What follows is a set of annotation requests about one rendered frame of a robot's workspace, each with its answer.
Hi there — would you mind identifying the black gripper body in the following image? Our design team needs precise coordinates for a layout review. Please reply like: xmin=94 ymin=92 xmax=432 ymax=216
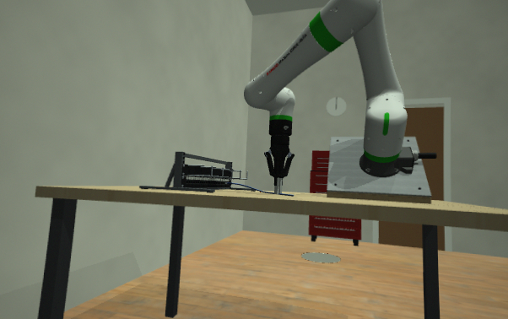
xmin=269 ymin=135 xmax=289 ymax=159

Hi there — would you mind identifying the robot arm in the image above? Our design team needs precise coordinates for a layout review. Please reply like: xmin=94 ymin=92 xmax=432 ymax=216
xmin=244 ymin=0 xmax=436 ymax=177

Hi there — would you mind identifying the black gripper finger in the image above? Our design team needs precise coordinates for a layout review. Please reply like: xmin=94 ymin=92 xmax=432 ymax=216
xmin=264 ymin=149 xmax=280 ymax=194
xmin=279 ymin=150 xmax=295 ymax=193

